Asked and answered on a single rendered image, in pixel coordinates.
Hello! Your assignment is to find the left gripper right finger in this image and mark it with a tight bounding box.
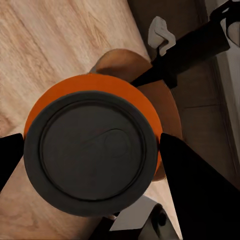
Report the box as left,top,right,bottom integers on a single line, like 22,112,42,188
159,133,240,240

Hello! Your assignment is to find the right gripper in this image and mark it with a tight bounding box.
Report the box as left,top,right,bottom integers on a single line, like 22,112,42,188
131,31,207,89

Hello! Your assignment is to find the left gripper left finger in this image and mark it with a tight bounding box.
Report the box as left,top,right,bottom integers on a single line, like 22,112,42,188
0,133,25,192

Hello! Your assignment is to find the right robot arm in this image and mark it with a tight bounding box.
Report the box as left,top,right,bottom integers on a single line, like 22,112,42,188
131,0,240,89

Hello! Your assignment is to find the trash can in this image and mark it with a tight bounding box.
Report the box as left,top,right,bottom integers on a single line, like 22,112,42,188
89,48,183,182

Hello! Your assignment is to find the can of soda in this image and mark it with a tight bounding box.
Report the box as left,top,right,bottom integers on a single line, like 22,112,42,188
23,73,164,218

